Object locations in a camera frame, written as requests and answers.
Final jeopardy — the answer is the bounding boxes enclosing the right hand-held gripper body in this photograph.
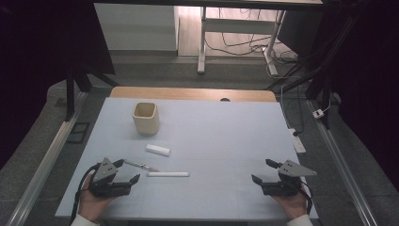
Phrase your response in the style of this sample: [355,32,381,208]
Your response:
[261,159,318,198]

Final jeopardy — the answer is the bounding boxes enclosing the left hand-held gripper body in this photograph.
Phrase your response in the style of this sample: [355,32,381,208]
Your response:
[88,157,133,199]

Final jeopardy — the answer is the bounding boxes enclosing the long white pen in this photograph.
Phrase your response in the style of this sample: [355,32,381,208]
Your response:
[146,170,190,178]

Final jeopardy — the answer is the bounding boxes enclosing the short white cylinder stick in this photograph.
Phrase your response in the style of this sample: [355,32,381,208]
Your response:
[145,143,172,157]

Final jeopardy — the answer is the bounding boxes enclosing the beige square pen holder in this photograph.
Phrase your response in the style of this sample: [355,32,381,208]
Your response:
[132,101,160,137]

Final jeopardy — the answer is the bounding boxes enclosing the person's right hand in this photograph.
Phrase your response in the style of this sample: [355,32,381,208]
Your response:
[271,191,309,220]

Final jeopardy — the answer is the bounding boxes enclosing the person's left hand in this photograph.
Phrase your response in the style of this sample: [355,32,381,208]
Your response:
[77,173,119,224]

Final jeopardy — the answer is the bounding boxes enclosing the white power strip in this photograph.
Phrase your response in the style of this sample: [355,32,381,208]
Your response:
[287,127,307,154]

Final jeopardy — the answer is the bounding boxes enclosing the pale blue table mat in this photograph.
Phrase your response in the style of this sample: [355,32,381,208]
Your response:
[55,97,319,219]

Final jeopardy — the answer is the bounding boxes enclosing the black metal stand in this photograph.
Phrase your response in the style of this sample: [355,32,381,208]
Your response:
[64,62,120,121]
[266,8,361,130]

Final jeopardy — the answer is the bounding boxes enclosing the wooden table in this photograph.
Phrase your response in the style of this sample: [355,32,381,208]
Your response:
[109,86,278,103]

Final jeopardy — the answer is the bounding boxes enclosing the dark curtain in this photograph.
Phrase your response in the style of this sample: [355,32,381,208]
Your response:
[323,0,399,192]
[0,0,116,170]

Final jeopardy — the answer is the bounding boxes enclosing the white cabinet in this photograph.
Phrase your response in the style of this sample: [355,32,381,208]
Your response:
[93,3,180,52]

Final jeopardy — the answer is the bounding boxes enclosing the right hand-held gripper black cable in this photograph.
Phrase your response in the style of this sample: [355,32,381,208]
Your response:
[300,180,314,216]

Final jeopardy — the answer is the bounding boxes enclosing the hand-held gripper black cable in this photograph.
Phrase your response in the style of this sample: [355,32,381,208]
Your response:
[69,164,99,225]
[300,180,314,216]

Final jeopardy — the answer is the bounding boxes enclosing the left hand-held gripper black cable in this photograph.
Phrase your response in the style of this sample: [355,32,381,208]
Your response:
[69,164,99,225]

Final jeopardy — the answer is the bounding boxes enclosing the black floor frame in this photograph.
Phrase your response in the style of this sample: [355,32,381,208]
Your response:
[66,121,91,145]

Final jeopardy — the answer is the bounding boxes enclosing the aluminium floor rail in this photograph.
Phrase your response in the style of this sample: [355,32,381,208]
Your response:
[305,99,379,226]
[6,90,90,226]

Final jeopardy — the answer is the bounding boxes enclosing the black floor cables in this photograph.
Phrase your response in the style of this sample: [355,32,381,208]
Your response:
[205,8,299,64]

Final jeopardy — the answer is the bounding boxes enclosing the white desk frame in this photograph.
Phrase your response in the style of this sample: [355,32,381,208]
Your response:
[197,7,287,76]

